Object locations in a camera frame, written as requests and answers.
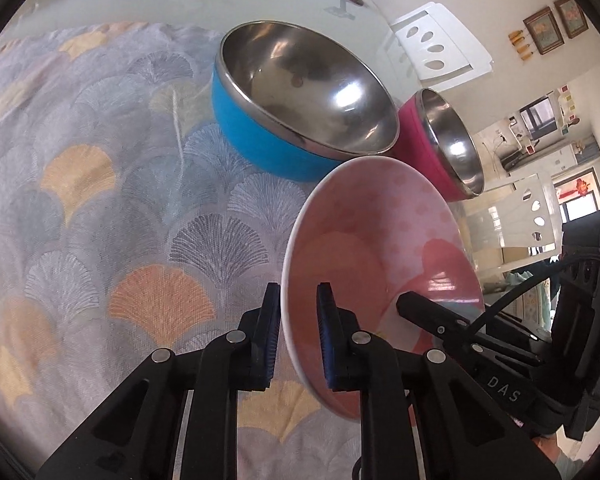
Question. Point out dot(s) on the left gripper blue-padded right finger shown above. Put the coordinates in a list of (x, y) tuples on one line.
[(336, 326)]

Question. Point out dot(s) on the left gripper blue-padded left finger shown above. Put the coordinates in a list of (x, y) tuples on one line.
[(262, 329)]

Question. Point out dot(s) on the pink ceramic bowl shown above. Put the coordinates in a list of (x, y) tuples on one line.
[(373, 229)]

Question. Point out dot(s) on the magenta steel bowl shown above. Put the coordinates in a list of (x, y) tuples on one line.
[(434, 140)]

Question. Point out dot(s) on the blue steel bowl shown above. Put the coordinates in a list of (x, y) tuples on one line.
[(297, 104)]

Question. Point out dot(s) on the fan-pattern tablecloth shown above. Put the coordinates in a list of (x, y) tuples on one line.
[(127, 221)]

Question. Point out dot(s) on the white chair far side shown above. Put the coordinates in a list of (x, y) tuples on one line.
[(442, 50)]

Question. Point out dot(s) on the small framed picture left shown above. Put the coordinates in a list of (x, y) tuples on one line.
[(544, 31)]

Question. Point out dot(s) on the small framed picture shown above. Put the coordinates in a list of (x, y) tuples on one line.
[(544, 31), (573, 19)]

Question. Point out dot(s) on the small framed picture right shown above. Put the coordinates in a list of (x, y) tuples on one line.
[(573, 19)]

